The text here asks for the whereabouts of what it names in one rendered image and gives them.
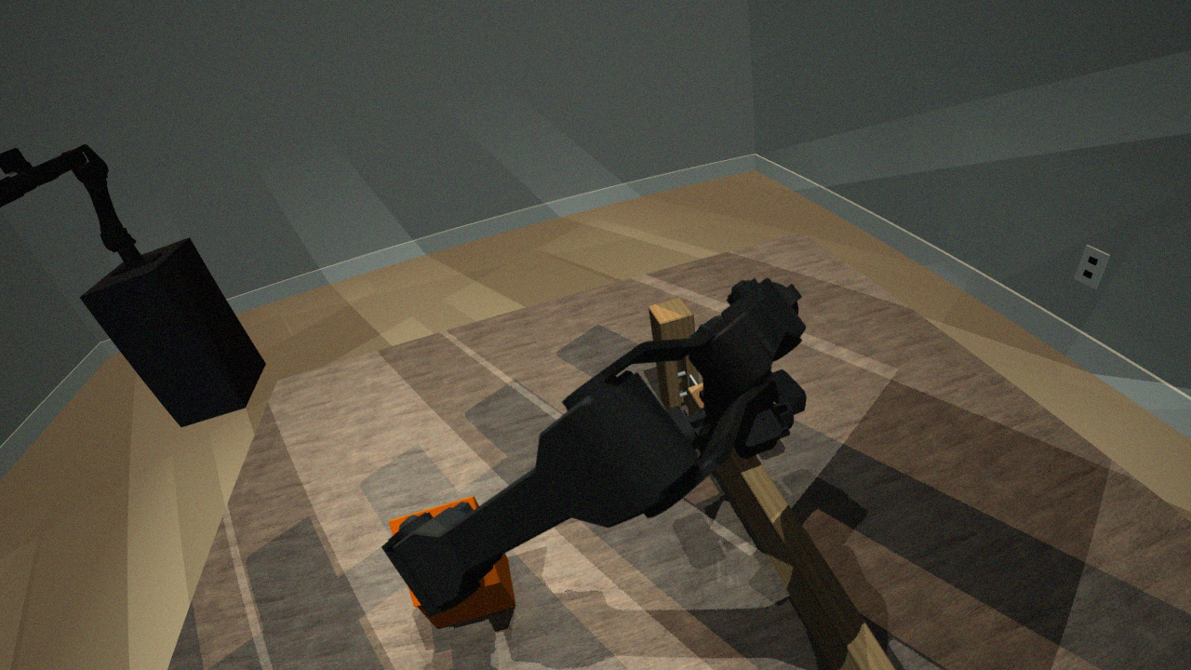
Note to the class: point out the wooden post with slot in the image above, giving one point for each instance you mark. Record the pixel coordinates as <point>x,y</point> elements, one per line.
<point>671,320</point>

